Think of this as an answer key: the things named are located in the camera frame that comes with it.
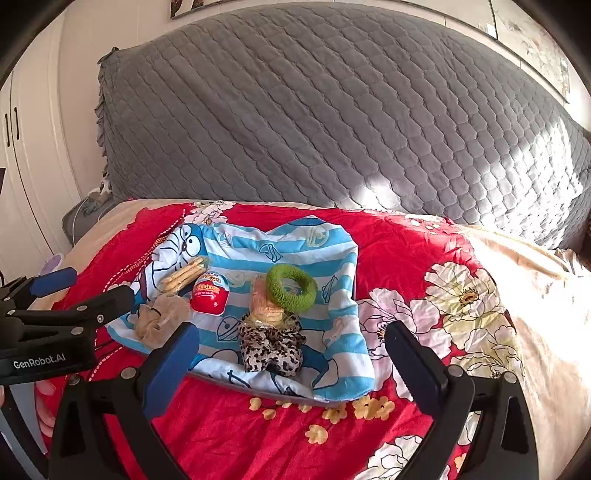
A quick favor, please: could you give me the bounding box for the yellow label bread packet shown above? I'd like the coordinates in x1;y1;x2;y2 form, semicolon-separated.
159;257;211;296

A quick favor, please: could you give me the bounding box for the leopard print hair scrunchie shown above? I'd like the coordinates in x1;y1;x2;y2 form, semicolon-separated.
238;316;306;377

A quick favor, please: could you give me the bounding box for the beige sheer hair scrunchie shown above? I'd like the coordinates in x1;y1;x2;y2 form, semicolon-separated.
134;293;192;344

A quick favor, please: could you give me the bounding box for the small clutter on stool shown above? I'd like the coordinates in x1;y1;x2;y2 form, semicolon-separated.
88;178;114;204

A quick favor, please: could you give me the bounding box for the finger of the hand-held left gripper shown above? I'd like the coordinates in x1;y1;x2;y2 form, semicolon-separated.
9;285;136;333
0;267;78;301

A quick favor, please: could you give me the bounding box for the framed wall picture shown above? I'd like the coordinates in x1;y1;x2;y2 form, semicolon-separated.
489;0;571;102

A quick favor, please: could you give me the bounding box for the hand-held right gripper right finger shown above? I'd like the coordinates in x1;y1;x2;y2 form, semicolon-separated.
385;320;540;480

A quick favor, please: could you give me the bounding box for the red white chocolate egg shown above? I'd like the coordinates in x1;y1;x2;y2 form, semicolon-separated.
191;271;228;315

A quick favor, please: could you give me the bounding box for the clear bread packet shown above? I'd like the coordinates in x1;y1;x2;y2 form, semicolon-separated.
247;274;289;328

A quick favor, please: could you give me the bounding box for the grey quilted headboard cover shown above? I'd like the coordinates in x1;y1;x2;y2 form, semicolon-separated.
95;4;591;250

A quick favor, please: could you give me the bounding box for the white wardrobe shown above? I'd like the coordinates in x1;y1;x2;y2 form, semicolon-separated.
0;28;88;273

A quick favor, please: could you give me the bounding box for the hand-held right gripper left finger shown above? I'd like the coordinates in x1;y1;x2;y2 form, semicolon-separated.
48;322;200;480

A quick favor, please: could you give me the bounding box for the green fuzzy hair scrunchie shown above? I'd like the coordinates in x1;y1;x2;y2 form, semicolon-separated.
265;264;318;311

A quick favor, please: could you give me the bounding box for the grey bedside stool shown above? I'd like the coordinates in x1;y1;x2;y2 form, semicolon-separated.
62;198;116;243

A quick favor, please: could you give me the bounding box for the red floral blanket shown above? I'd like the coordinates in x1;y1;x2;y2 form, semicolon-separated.
34;200;525;480

